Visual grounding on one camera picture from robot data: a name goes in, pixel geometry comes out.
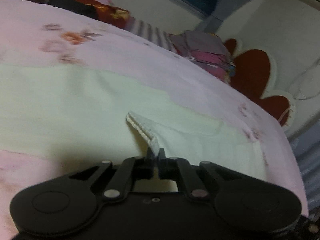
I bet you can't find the pink floral bed sheet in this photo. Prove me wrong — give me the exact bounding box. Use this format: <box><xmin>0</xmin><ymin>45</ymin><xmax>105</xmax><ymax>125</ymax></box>
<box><xmin>1</xmin><ymin>0</ymin><xmax>309</xmax><ymax>239</ymax></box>

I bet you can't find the blue patterned curtain right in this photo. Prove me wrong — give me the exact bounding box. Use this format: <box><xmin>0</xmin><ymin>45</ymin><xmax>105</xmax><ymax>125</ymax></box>
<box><xmin>290</xmin><ymin>124</ymin><xmax>319</xmax><ymax>217</ymax></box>

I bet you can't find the stack of folded clothes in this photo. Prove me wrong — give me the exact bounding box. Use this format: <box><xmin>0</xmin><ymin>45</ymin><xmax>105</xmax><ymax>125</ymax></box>
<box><xmin>169</xmin><ymin>30</ymin><xmax>235</xmax><ymax>84</ymax></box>

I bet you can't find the pale green long-sleeve shirt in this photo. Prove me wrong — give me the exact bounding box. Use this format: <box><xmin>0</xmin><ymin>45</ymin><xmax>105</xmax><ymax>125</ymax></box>
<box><xmin>1</xmin><ymin>64</ymin><xmax>267</xmax><ymax>191</ymax></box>

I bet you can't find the red patterned cloth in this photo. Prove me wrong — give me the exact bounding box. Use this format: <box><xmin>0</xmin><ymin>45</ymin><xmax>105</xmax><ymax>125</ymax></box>
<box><xmin>75</xmin><ymin>0</ymin><xmax>130</xmax><ymax>29</ymax></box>

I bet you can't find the black cloth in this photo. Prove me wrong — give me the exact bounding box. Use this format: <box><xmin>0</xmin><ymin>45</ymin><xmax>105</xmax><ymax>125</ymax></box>
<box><xmin>47</xmin><ymin>0</ymin><xmax>98</xmax><ymax>20</ymax></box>

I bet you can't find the grey white striped pillow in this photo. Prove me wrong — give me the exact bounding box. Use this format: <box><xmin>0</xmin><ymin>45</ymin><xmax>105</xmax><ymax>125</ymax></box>
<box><xmin>124</xmin><ymin>17</ymin><xmax>175</xmax><ymax>52</ymax></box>

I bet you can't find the red white scalloped headboard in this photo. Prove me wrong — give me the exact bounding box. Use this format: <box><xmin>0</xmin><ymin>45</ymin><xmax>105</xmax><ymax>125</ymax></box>
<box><xmin>224</xmin><ymin>38</ymin><xmax>296</xmax><ymax>131</ymax></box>

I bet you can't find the white cable on wall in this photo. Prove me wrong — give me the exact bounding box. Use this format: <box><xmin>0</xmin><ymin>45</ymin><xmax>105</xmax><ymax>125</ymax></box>
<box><xmin>277</xmin><ymin>57</ymin><xmax>320</xmax><ymax>123</ymax></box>

